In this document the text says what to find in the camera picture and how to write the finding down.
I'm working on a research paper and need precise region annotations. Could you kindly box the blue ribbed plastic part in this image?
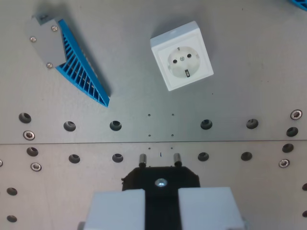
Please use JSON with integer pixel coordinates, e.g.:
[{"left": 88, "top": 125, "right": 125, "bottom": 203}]
[{"left": 287, "top": 0, "right": 307, "bottom": 12}]

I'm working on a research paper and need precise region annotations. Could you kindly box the blue ribbed plastic wedge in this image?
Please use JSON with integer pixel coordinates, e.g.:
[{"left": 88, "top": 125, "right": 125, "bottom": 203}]
[{"left": 55, "top": 19, "right": 110, "bottom": 109}]

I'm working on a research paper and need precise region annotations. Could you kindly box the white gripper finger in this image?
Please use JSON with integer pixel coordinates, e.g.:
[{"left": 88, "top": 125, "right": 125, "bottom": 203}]
[
  {"left": 83, "top": 189, "right": 146, "bottom": 230},
  {"left": 177, "top": 187, "right": 247, "bottom": 230}
]

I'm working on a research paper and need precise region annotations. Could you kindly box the white wall socket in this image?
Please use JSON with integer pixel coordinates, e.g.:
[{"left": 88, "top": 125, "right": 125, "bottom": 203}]
[{"left": 150, "top": 21, "right": 214, "bottom": 92}]

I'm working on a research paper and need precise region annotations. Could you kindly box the black two-pin plug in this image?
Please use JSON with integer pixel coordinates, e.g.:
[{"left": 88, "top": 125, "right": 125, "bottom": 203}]
[{"left": 121, "top": 153, "right": 201, "bottom": 230}]

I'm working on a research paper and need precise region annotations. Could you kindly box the grey plastic cover plate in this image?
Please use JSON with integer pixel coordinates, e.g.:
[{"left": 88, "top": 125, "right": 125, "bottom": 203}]
[{"left": 25, "top": 12, "right": 68, "bottom": 69}]

